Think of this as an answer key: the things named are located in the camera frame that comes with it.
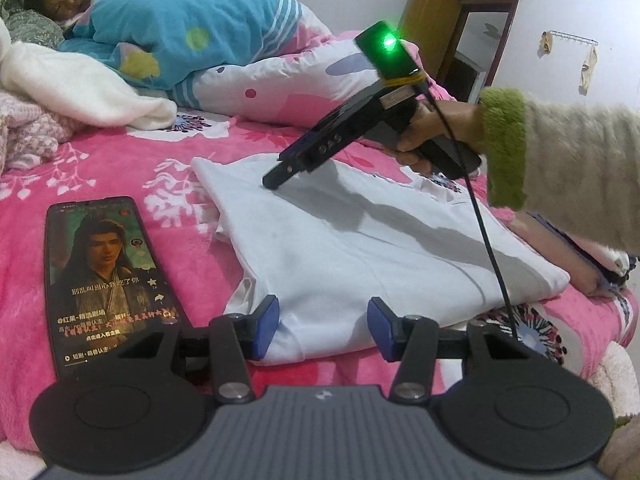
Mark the person's right forearm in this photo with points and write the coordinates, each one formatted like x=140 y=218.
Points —
x=575 y=160

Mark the person's cream fleece jacket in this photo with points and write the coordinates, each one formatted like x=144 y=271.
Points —
x=620 y=370

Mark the person's right hand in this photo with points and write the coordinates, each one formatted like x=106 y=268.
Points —
x=462 y=125

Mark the cream fleece garment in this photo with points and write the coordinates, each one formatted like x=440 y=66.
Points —
x=75 y=85

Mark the black smartphone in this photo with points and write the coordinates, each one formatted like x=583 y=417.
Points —
x=110 y=270

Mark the long beige hanging cloth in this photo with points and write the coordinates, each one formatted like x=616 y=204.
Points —
x=589 y=70

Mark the small beige hanging item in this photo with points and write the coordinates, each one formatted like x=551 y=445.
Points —
x=547 y=42

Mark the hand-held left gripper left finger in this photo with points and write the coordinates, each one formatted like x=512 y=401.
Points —
x=266 y=330

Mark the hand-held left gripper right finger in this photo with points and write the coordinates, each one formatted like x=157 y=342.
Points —
x=380 y=332

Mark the pink teal patterned quilt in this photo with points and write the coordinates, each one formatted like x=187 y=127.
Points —
x=200 y=20

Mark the dark brown door frame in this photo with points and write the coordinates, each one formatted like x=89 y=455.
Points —
x=490 y=4

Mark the grey patterned pillow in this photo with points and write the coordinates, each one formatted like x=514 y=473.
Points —
x=30 y=30

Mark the white garment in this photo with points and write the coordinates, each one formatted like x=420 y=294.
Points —
x=350 y=260

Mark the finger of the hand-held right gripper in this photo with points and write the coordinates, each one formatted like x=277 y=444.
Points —
x=285 y=172

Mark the pink floral blanket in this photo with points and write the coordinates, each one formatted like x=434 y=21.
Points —
x=150 y=160

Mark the beige knitted sweater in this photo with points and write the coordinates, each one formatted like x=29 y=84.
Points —
x=25 y=130

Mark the folded pink garment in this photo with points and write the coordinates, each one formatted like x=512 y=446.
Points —
x=555 y=265

